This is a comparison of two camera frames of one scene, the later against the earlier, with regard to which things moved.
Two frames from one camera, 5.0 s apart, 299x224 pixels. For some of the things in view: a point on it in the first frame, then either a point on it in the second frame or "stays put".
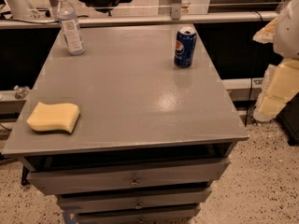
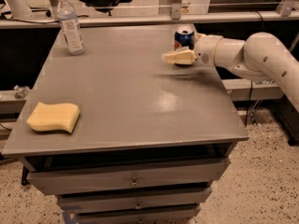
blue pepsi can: x=185 y=48 stays put
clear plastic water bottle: x=70 y=26 stays put
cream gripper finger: x=279 y=86 -> x=183 y=55
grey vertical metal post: x=176 y=5 stays put
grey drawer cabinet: x=151 y=138 stays put
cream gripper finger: x=265 y=35 -> x=199 y=35
